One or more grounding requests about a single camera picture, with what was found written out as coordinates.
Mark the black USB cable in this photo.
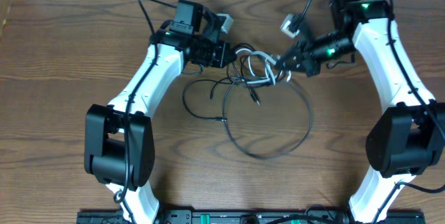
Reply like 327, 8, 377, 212
221, 77, 313, 161
181, 42, 261, 122

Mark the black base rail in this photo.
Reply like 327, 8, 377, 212
76, 209, 427, 224

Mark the white USB cable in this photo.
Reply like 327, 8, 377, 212
235, 48, 293, 86

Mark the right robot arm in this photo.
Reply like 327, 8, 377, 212
275, 0, 444, 223

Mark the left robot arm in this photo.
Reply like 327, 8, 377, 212
84, 0, 236, 223

